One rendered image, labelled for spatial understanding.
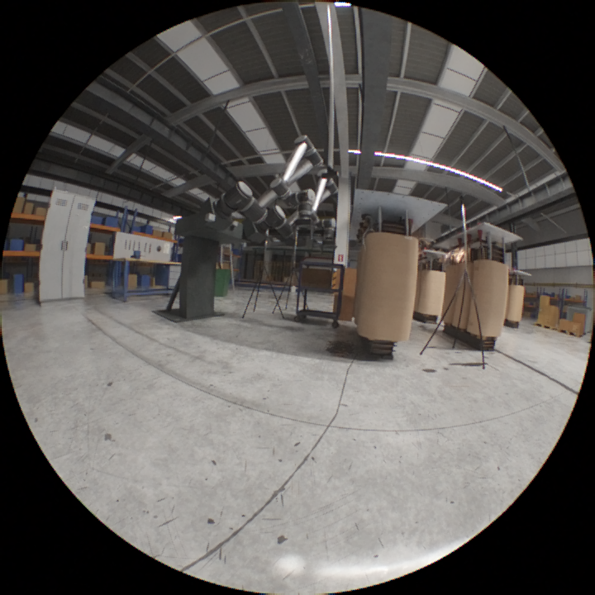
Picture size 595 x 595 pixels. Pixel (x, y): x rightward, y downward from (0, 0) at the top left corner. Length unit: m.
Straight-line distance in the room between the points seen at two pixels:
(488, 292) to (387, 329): 1.65
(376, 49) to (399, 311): 4.30
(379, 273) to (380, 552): 1.60
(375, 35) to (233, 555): 4.93
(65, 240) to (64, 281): 0.71
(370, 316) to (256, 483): 1.36
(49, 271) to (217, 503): 4.03
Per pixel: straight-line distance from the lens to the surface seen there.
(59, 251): 4.24
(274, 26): 9.90
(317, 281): 2.80
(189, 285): 2.61
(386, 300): 1.58
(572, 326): 9.96
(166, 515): 0.69
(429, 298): 4.43
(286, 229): 2.57
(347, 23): 9.59
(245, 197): 1.92
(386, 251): 1.60
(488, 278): 2.80
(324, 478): 0.73
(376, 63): 4.57
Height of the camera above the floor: 0.61
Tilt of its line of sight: 5 degrees down
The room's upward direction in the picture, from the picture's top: 5 degrees clockwise
